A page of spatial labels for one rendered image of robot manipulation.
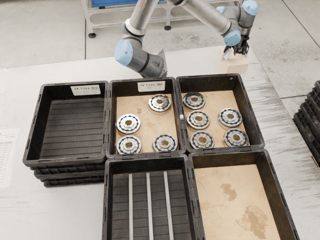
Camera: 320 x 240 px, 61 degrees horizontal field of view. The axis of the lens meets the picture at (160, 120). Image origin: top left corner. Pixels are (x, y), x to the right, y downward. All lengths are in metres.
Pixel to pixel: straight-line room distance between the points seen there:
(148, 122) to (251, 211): 0.55
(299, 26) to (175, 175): 2.76
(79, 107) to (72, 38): 1.91
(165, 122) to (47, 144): 0.51
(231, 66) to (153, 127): 0.63
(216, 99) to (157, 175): 0.48
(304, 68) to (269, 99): 1.46
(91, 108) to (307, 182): 1.01
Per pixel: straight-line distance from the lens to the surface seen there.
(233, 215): 1.05
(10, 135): 1.50
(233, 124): 1.20
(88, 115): 1.26
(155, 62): 1.41
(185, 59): 1.69
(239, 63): 1.60
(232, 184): 1.09
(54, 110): 1.33
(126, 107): 1.26
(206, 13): 1.21
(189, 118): 1.18
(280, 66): 2.92
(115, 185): 1.07
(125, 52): 1.35
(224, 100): 1.31
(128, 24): 1.43
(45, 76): 1.70
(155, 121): 1.20
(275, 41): 3.21
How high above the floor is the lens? 1.80
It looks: 54 degrees down
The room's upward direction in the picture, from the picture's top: straight up
